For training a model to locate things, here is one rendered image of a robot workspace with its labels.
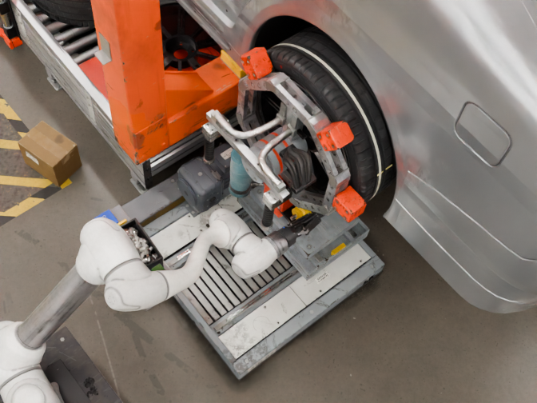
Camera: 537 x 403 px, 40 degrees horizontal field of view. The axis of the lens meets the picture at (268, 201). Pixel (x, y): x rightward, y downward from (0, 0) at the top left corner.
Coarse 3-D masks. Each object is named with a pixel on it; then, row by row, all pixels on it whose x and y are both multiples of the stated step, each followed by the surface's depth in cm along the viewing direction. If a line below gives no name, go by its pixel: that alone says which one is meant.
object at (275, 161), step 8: (280, 128) 266; (272, 136) 263; (256, 144) 262; (264, 144) 260; (280, 144) 261; (288, 144) 261; (296, 144) 263; (304, 144) 265; (256, 152) 259; (272, 152) 259; (272, 160) 259; (280, 160) 260; (248, 168) 266; (272, 168) 260; (280, 168) 262; (256, 176) 264
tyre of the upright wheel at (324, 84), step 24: (288, 48) 256; (312, 48) 252; (336, 48) 251; (288, 72) 253; (312, 72) 244; (336, 72) 245; (360, 72) 246; (336, 96) 242; (360, 96) 244; (336, 120) 244; (360, 120) 244; (384, 120) 248; (360, 144) 244; (384, 144) 250; (360, 168) 249; (384, 168) 256; (312, 192) 288; (360, 192) 258
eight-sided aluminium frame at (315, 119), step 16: (240, 80) 267; (256, 80) 257; (272, 80) 249; (288, 80) 249; (240, 96) 274; (256, 96) 277; (288, 96) 246; (304, 96) 246; (240, 112) 282; (304, 112) 243; (320, 112) 244; (320, 128) 243; (320, 144) 244; (336, 160) 250; (288, 176) 290; (336, 176) 248; (304, 192) 286; (336, 192) 255; (304, 208) 281; (320, 208) 269
